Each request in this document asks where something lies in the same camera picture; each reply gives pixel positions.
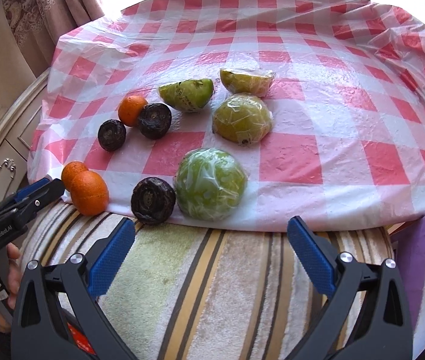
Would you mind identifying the orange tangerine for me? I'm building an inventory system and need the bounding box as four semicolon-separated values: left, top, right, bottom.
61;161;88;191
70;171;109;216
117;95;148;127

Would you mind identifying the dark purple fruit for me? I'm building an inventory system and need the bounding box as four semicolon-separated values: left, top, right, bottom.
98;119;126;152
130;177;176;225
138;103;172;140

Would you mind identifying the dark purple fruit front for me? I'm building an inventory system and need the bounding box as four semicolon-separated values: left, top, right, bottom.
130;177;176;225

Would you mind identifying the green round fruit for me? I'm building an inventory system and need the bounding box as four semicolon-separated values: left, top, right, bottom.
173;148;248;221

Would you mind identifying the yellow-green round fruit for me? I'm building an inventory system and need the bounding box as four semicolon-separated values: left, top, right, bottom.
212;94;273;146

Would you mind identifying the cream carved cabinet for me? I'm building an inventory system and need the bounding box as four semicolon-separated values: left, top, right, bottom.
0;71;49;202

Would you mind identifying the pink patterned curtain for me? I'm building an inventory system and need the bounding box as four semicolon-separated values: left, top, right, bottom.
2;0;104;76

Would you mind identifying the wrapped green fruit half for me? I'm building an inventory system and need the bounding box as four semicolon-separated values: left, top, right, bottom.
158;78;214;113

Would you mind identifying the red white checkered tablecloth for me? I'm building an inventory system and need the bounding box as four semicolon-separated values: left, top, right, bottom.
28;0;425;232

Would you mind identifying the wrapped yellow fruit half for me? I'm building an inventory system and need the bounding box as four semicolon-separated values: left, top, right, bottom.
220;68;275;98

